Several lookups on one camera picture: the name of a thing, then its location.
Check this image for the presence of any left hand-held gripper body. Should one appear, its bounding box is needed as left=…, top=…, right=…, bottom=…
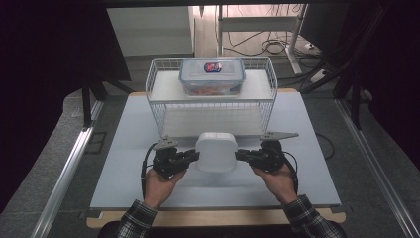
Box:
left=152, top=135, right=188, bottom=180

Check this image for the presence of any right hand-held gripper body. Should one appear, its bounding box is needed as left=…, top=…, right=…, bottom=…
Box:
left=252, top=131, right=300, bottom=174

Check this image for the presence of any white square plastic container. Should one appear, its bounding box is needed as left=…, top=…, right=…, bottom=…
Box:
left=194, top=132, right=239, bottom=174

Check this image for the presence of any white two-tier wire rack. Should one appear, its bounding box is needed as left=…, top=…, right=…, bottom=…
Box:
left=145, top=56, right=278, bottom=140

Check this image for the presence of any clear lidded food container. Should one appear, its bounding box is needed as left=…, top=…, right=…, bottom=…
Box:
left=178, top=57, right=248, bottom=98

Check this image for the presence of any person's left hand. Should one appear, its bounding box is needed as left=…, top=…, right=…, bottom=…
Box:
left=144, top=167, right=188, bottom=210

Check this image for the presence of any person's right hand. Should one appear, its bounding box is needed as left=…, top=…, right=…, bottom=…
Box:
left=252, top=163, right=299, bottom=206

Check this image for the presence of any pale blue table mat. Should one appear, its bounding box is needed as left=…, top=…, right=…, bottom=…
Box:
left=89, top=91, right=342, bottom=210

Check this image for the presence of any white power strip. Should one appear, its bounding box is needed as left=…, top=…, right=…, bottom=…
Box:
left=310, top=68, right=329, bottom=84

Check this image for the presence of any black metal stand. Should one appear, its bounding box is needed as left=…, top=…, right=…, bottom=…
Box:
left=299, top=49, right=374, bottom=131
left=81, top=73, right=135, bottom=129

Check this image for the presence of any white cabinet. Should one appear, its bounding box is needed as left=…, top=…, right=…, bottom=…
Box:
left=106, top=5, right=196, bottom=58

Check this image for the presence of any left hand-held gripper black cable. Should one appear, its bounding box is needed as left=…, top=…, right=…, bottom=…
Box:
left=140, top=142, right=158, bottom=200

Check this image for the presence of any hand-held gripper black cable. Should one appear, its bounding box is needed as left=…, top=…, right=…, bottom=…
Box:
left=281, top=151, right=300, bottom=195
left=140, top=142, right=158, bottom=200

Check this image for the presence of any right hand-held gripper black cable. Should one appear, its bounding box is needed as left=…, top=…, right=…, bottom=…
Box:
left=281, top=151, right=300, bottom=195

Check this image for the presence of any black cable loop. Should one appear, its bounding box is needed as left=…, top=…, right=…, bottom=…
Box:
left=315, top=132, right=337, bottom=161

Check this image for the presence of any aluminium floor rail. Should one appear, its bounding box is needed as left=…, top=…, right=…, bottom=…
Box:
left=334, top=98, right=420, bottom=238
left=30, top=100, right=104, bottom=238

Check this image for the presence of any tangle of black floor cables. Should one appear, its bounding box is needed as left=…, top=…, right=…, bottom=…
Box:
left=223, top=30, right=320, bottom=58

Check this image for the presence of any white metal desk frame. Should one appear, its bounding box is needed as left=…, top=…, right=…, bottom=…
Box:
left=216, top=3, right=310, bottom=75

